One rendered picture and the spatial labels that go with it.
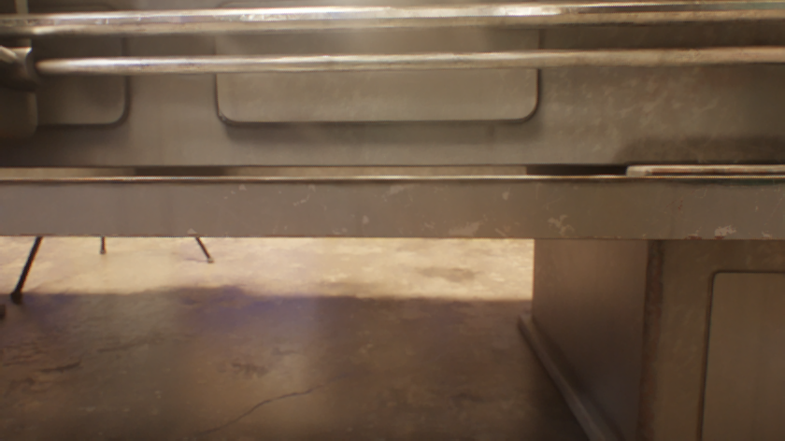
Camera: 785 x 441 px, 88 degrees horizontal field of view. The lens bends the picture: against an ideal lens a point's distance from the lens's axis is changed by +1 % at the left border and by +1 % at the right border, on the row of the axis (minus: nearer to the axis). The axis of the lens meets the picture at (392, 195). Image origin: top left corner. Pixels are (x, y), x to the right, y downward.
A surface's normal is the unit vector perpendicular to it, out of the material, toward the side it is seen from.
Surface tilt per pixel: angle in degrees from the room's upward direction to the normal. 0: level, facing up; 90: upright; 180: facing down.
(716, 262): 90
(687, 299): 90
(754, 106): 90
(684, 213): 90
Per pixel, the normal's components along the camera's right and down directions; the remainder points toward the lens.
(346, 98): -0.05, 0.10
